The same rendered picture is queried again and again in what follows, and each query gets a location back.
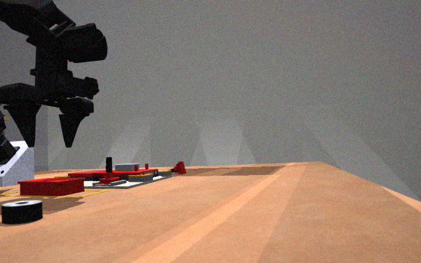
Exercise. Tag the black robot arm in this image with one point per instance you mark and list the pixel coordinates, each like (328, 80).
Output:
(66, 42)

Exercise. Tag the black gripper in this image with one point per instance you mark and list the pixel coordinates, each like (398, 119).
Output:
(23, 102)

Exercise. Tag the black toy tyre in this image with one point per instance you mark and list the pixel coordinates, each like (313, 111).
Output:
(21, 212)

